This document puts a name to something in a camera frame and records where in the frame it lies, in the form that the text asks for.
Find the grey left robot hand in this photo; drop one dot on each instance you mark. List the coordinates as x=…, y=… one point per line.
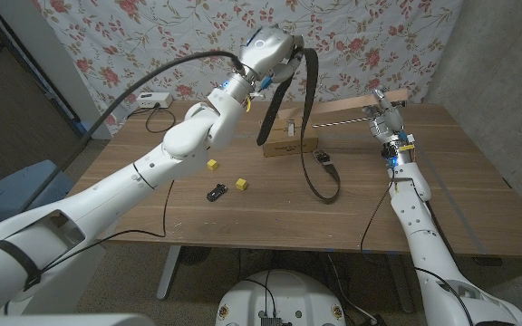
x=270, y=50

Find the black leather belt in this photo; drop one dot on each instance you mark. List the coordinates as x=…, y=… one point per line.
x=308, y=90

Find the wooden strip with metal rod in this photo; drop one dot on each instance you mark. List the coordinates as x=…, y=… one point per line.
x=342, y=105

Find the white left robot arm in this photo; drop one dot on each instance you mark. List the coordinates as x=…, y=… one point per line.
x=129, y=181

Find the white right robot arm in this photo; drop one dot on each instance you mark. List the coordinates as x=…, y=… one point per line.
x=428, y=244

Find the brown cardboard box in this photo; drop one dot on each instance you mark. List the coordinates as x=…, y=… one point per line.
x=283, y=145

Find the white power strip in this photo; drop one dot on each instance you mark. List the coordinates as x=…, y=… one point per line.
x=154, y=99

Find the floral print backdrop cloth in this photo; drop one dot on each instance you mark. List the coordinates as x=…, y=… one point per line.
x=152, y=27

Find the yellow cube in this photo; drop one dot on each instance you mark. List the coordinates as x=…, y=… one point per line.
x=213, y=165
x=242, y=184

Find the small black toy car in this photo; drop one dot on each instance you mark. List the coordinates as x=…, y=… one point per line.
x=216, y=192

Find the black round fan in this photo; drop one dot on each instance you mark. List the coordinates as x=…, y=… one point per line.
x=194, y=256

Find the grey table leg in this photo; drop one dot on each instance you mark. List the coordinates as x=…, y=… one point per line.
x=400, y=285
x=169, y=271

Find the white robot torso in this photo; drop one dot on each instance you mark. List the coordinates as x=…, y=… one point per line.
x=283, y=294

